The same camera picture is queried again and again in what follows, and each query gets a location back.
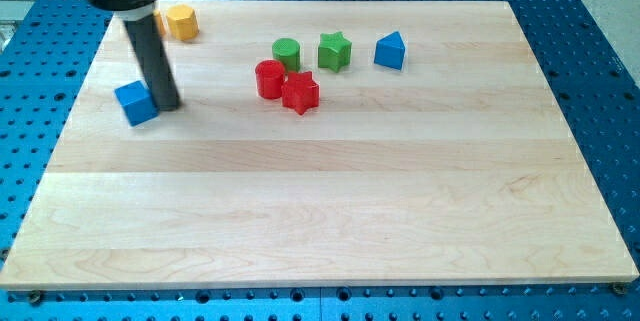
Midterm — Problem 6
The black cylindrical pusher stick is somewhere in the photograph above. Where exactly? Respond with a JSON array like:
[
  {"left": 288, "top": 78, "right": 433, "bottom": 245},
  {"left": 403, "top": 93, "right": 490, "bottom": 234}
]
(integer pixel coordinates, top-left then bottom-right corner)
[{"left": 119, "top": 4, "right": 181, "bottom": 111}]

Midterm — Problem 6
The blue triangle block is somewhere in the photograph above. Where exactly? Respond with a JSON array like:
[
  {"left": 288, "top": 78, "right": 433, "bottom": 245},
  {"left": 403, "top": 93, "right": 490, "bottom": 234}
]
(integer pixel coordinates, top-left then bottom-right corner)
[{"left": 374, "top": 31, "right": 406, "bottom": 70}]

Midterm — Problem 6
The red cylinder block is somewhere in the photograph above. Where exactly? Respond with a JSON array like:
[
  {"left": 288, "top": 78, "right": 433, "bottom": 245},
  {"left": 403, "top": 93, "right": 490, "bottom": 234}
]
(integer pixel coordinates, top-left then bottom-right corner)
[{"left": 255, "top": 59, "right": 286, "bottom": 99}]

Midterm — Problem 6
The green star block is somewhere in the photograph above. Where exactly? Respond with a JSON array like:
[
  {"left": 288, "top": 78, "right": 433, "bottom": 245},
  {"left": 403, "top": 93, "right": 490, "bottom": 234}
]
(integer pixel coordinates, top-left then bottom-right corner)
[{"left": 317, "top": 31, "right": 352, "bottom": 72}]

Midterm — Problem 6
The yellow hexagon block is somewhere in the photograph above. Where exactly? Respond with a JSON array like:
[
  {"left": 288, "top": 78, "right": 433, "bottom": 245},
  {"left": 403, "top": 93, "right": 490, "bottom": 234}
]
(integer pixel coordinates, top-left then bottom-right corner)
[{"left": 166, "top": 4, "right": 199, "bottom": 41}]

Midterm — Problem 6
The green cylinder block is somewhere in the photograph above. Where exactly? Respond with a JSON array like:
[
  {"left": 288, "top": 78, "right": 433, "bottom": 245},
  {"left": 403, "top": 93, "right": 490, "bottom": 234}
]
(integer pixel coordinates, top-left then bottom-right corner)
[{"left": 272, "top": 38, "right": 301, "bottom": 72}]

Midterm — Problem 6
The yellow block behind stick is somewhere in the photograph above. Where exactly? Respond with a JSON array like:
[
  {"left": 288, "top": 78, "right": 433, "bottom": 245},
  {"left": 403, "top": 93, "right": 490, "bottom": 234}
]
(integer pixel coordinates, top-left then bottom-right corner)
[{"left": 153, "top": 10, "right": 166, "bottom": 37}]

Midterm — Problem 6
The blue cube block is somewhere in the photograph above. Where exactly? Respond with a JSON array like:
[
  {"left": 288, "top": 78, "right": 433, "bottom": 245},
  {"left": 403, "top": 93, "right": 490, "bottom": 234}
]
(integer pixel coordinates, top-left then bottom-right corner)
[{"left": 114, "top": 81, "right": 159, "bottom": 127}]

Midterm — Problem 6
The wooden board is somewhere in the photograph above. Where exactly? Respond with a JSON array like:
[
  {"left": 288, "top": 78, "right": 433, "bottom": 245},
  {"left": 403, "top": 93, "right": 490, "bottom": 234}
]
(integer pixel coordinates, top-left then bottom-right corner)
[{"left": 1, "top": 1, "right": 638, "bottom": 290}]

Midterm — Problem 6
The red star block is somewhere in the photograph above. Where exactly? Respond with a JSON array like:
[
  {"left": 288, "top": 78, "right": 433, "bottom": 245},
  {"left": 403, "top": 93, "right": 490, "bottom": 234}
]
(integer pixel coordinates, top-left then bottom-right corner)
[{"left": 281, "top": 71, "right": 320, "bottom": 115}]

